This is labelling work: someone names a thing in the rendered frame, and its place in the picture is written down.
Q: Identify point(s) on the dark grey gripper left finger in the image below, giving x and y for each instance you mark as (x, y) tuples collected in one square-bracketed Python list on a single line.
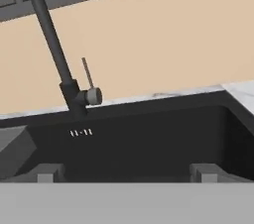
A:
[(46, 173)]

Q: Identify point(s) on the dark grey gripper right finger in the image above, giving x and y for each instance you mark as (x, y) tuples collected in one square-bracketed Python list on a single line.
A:
[(206, 173)]

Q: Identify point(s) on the black sink basin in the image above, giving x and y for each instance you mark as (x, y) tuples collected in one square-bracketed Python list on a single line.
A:
[(149, 142)]

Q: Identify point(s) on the black sink faucet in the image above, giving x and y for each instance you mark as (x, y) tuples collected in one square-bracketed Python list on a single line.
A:
[(53, 43)]

